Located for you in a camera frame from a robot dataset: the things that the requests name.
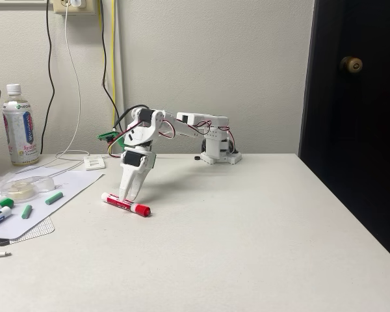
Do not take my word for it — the black camera cable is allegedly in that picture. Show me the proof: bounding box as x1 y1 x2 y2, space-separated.
112 104 151 131

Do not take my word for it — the clear tape dispenser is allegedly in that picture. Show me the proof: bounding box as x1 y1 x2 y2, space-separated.
1 175 56 200

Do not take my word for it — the white switch plate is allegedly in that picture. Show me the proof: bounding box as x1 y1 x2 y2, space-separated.
83 155 107 172

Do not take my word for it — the thin black wall cable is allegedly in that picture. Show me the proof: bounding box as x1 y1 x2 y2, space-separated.
40 0 56 155

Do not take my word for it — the dark door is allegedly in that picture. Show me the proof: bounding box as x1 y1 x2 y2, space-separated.
298 0 390 268

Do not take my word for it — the jasmine tea plastic bottle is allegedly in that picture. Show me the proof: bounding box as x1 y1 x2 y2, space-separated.
2 83 40 167

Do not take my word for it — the brass door knob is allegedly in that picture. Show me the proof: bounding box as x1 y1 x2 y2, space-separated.
340 56 364 75

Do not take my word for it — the white paper sheet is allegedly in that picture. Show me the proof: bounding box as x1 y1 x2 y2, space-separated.
0 165 105 241

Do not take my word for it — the white wall conduit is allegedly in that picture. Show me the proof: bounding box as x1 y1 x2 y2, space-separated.
114 0 127 153

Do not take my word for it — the red black servo cable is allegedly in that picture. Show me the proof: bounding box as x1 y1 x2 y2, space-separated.
107 125 134 159

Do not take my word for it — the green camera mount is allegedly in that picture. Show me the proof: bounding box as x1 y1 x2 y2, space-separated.
97 129 158 169

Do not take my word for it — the white charging cable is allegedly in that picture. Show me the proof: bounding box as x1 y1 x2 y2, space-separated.
16 3 92 178

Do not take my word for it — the black power cable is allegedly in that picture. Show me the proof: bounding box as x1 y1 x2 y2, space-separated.
99 19 122 131

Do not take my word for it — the red Expo marker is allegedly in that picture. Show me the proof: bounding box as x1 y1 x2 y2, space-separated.
101 192 151 218

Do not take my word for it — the beige wall outlet plate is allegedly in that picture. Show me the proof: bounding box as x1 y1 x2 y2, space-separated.
53 0 97 16

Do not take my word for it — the long yellow cable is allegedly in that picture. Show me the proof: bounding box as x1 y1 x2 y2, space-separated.
109 0 117 153

